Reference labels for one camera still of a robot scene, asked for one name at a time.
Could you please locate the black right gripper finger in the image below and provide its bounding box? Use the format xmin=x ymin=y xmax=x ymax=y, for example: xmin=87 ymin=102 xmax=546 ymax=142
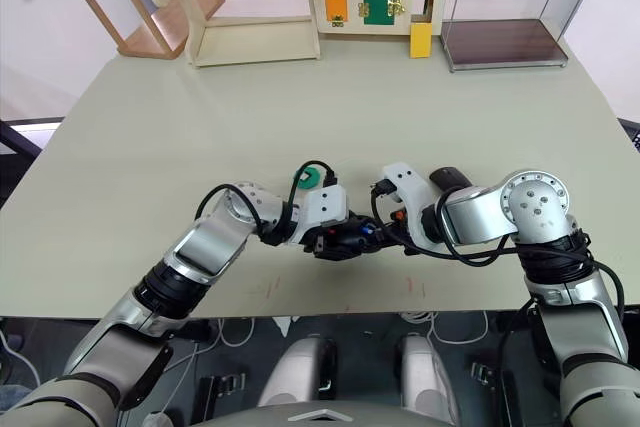
xmin=371 ymin=225 xmax=401 ymax=249

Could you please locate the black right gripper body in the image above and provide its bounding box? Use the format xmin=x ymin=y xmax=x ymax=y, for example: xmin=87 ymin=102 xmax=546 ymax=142
xmin=382 ymin=199 xmax=412 ymax=246

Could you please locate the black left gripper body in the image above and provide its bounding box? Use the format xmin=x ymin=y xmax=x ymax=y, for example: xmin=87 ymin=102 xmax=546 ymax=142
xmin=302 ymin=219 xmax=372 ymax=260

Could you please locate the black mouse cover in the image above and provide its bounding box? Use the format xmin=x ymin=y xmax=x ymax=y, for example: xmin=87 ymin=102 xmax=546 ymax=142
xmin=429 ymin=166 xmax=474 ymax=194

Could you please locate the green round mouse base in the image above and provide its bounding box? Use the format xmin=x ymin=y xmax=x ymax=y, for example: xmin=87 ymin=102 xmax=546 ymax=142
xmin=293 ymin=166 xmax=323 ymax=192

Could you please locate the silver rounded robot leg shell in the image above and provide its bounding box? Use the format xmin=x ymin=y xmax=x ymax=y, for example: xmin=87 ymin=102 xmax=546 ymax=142
xmin=398 ymin=333 xmax=462 ymax=424
xmin=257 ymin=333 xmax=339 ymax=409

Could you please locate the grey robot torso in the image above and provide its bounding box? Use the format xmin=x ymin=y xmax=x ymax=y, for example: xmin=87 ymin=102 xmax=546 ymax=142
xmin=192 ymin=398 xmax=454 ymax=427

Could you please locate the yellow wooden door block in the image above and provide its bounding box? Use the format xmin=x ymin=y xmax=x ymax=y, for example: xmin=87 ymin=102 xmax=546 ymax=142
xmin=409 ymin=21 xmax=434 ymax=60

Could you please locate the metal shelf with dark boards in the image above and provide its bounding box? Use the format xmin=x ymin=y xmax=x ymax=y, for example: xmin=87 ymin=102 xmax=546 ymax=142
xmin=439 ymin=0 xmax=599 ymax=74

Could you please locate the light plywood two-tier shelf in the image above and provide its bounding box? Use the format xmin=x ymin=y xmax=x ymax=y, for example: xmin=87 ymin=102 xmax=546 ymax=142
xmin=147 ymin=0 xmax=322 ymax=69

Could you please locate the brown wooden rack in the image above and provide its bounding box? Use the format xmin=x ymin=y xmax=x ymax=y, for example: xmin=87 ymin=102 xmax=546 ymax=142
xmin=54 ymin=0 xmax=227 ymax=61

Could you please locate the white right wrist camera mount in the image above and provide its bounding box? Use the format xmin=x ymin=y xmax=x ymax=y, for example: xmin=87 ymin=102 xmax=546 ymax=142
xmin=381 ymin=162 xmax=443 ymax=252

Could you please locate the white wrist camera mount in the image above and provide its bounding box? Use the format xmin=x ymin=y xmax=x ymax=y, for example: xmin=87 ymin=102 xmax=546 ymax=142
xmin=303 ymin=185 xmax=350 ymax=229
xmin=381 ymin=162 xmax=443 ymax=252

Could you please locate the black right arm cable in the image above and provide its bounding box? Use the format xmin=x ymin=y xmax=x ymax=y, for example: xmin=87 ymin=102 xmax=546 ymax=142
xmin=369 ymin=177 xmax=626 ymax=319

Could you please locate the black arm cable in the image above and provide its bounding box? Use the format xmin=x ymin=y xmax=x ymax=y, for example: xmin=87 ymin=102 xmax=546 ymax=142
xmin=195 ymin=160 xmax=340 ymax=249
xmin=369 ymin=177 xmax=626 ymax=319

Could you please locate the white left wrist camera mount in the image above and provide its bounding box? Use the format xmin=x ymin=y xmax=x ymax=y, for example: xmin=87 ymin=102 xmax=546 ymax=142
xmin=303 ymin=185 xmax=350 ymax=229

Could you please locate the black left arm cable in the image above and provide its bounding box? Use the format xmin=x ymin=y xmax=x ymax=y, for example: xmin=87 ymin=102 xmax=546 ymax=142
xmin=195 ymin=160 xmax=340 ymax=249

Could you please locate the white floor cable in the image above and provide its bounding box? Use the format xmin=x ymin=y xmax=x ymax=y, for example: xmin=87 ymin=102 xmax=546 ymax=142
xmin=399 ymin=310 xmax=490 ymax=346
xmin=149 ymin=316 xmax=257 ymax=427

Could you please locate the black floor bracket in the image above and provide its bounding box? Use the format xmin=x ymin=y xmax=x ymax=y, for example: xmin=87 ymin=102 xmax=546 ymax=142
xmin=197 ymin=373 xmax=247 ymax=421
xmin=468 ymin=360 xmax=519 ymax=401

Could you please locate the dark metal frame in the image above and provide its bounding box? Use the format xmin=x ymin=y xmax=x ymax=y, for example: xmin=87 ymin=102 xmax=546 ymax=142
xmin=617 ymin=116 xmax=640 ymax=154
xmin=0 ymin=116 xmax=65 ymax=209

